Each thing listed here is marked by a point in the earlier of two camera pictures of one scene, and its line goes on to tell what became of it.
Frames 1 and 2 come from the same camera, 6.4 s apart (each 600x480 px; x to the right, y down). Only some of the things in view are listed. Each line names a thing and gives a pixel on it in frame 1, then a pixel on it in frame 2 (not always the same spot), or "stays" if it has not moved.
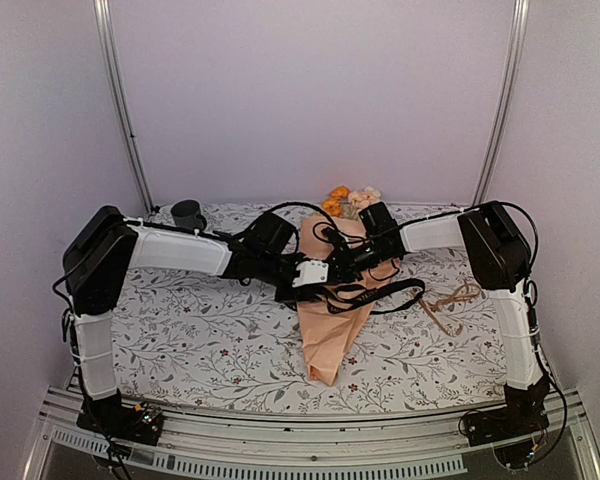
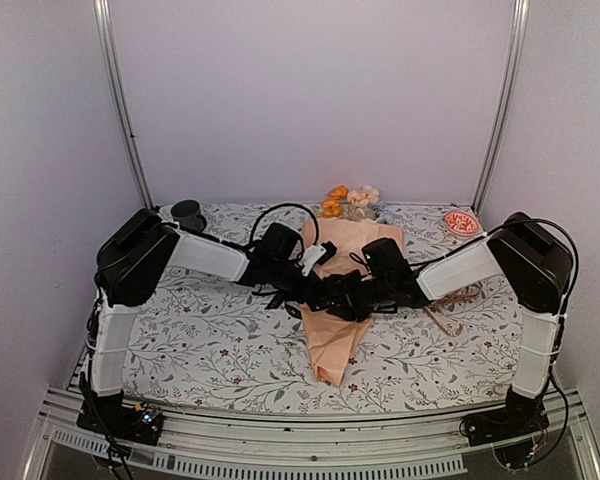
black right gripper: [347, 267] -> [352, 309]
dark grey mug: [186, 214] stays
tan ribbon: [464, 292] stays
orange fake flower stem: [333, 205] stays
